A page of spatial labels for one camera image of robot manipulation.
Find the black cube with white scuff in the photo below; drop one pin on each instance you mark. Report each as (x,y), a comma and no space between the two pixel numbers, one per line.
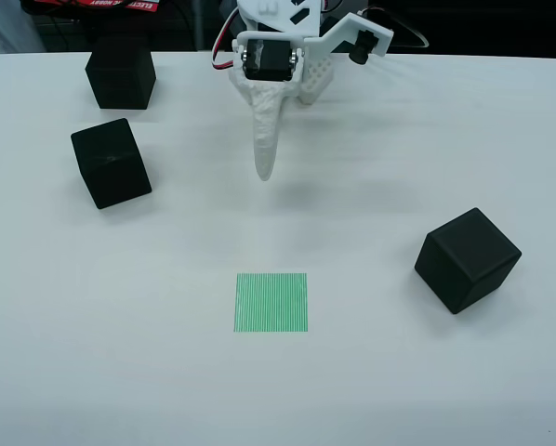
(110,162)

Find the red printed label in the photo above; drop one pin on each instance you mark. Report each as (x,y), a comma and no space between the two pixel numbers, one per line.
(120,3)

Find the white fabric sheet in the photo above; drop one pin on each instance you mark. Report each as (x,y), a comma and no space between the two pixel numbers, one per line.
(8,28)

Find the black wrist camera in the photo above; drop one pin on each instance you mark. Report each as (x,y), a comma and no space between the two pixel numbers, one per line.
(364,46)

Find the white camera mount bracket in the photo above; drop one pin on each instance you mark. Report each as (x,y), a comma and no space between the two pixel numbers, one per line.
(334,37)

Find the green striped square marker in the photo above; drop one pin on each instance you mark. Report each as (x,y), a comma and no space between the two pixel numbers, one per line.
(271,302)

